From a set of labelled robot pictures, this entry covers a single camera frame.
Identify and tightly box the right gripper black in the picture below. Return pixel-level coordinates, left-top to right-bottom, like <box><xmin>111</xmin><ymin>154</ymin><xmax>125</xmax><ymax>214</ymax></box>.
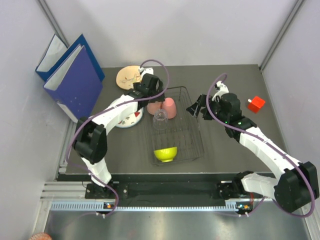
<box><xmin>186</xmin><ymin>94</ymin><xmax>229</xmax><ymax>124</ymax></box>

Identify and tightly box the pink cup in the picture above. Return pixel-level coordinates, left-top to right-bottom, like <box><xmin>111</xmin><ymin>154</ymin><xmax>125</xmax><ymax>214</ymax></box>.
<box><xmin>146</xmin><ymin>101</ymin><xmax>163</xmax><ymax>115</ymax></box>
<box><xmin>162</xmin><ymin>97</ymin><xmax>177</xmax><ymax>119</ymax></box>

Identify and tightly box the beige floral plate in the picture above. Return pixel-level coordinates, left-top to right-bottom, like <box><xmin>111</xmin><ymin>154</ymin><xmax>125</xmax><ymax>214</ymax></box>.
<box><xmin>116</xmin><ymin>65</ymin><xmax>142</xmax><ymax>90</ymax></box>

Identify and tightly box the black wire dish rack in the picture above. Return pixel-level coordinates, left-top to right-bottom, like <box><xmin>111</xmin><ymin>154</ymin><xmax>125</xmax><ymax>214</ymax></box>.
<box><xmin>142</xmin><ymin>86</ymin><xmax>204</xmax><ymax>166</ymax></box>

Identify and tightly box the white plate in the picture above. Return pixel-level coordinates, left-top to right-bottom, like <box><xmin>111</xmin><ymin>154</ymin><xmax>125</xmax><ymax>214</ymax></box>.
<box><xmin>116</xmin><ymin>109</ymin><xmax>144</xmax><ymax>129</ymax></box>

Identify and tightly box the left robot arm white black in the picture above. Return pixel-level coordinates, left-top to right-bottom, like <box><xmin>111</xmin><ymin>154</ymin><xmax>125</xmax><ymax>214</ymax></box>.
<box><xmin>72</xmin><ymin>73</ymin><xmax>165</xmax><ymax>199</ymax></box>

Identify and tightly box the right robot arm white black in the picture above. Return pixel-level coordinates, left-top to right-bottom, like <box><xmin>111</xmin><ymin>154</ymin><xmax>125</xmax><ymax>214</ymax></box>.
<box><xmin>186</xmin><ymin>93</ymin><xmax>320</xmax><ymax>213</ymax></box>

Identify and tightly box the clear wine glass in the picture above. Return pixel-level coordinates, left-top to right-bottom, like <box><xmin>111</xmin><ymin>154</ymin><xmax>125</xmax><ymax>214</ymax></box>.
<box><xmin>152</xmin><ymin>109</ymin><xmax>169</xmax><ymax>131</ymax></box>

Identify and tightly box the yellow-green bowl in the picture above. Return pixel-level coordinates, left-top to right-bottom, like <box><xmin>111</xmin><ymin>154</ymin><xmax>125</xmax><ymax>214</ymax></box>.
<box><xmin>153</xmin><ymin>146</ymin><xmax>178</xmax><ymax>163</ymax></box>

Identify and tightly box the red cube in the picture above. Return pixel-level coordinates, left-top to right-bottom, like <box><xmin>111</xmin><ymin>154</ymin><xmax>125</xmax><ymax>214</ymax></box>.
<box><xmin>247</xmin><ymin>96</ymin><xmax>266</xmax><ymax>114</ymax></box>

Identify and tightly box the front blue binder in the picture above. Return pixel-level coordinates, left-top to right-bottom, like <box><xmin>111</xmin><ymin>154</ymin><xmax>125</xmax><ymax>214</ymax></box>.
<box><xmin>43</xmin><ymin>45</ymin><xmax>103</xmax><ymax>123</ymax></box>

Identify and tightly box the blue binder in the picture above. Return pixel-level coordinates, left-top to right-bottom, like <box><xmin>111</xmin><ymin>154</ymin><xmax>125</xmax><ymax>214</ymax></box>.
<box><xmin>35</xmin><ymin>34</ymin><xmax>105</xmax><ymax>82</ymax></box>
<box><xmin>43</xmin><ymin>45</ymin><xmax>103</xmax><ymax>123</ymax></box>

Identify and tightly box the rear blue binder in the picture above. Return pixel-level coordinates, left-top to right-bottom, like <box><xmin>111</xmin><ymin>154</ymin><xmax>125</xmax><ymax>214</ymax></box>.
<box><xmin>35</xmin><ymin>34</ymin><xmax>105</xmax><ymax>82</ymax></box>

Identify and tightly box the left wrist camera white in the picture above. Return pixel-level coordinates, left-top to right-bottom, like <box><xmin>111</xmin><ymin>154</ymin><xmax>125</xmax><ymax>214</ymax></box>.
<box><xmin>138</xmin><ymin>67</ymin><xmax>154</xmax><ymax>77</ymax></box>

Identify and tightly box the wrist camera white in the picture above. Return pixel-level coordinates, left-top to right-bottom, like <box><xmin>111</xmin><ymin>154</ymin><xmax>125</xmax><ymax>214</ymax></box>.
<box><xmin>138</xmin><ymin>67</ymin><xmax>154</xmax><ymax>77</ymax></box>
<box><xmin>212</xmin><ymin>81</ymin><xmax>229</xmax><ymax>102</ymax></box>

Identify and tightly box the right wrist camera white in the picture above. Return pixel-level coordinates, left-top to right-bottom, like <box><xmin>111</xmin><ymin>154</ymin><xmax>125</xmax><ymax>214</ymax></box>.
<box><xmin>212</xmin><ymin>81</ymin><xmax>229</xmax><ymax>102</ymax></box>

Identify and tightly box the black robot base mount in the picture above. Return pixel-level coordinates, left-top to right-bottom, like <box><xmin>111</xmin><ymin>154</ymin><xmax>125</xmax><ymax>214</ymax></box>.
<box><xmin>84</xmin><ymin>171</ymin><xmax>263</xmax><ymax>207</ymax></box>

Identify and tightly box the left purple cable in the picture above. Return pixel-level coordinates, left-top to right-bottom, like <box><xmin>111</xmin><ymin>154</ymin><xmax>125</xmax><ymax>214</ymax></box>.
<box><xmin>65</xmin><ymin>59</ymin><xmax>171</xmax><ymax>217</ymax></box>

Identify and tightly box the purple cable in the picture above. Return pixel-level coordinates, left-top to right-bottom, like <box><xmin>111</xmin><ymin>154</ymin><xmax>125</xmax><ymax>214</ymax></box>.
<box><xmin>65</xmin><ymin>59</ymin><xmax>171</xmax><ymax>217</ymax></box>
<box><xmin>206</xmin><ymin>73</ymin><xmax>316</xmax><ymax>218</ymax></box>

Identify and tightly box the aluminium rail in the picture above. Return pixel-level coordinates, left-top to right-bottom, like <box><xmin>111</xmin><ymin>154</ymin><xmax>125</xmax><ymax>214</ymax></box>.
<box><xmin>40</xmin><ymin>180</ymin><xmax>261</xmax><ymax>214</ymax></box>

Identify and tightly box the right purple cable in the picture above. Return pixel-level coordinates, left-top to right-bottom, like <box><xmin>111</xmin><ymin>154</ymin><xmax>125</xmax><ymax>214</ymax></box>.
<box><xmin>206</xmin><ymin>73</ymin><xmax>316</xmax><ymax>218</ymax></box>

